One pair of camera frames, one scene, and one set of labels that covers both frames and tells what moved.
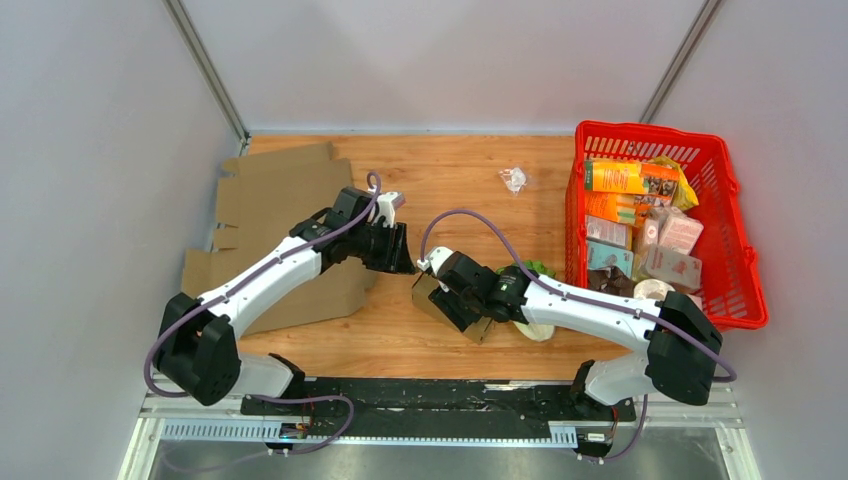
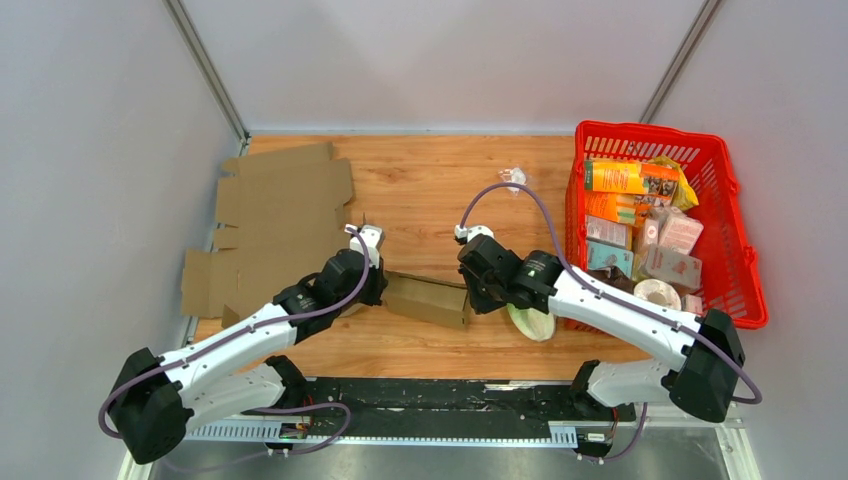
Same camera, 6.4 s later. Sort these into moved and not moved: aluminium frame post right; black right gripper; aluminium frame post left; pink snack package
Moved: black right gripper
Not moved: aluminium frame post right; aluminium frame post left; pink snack package
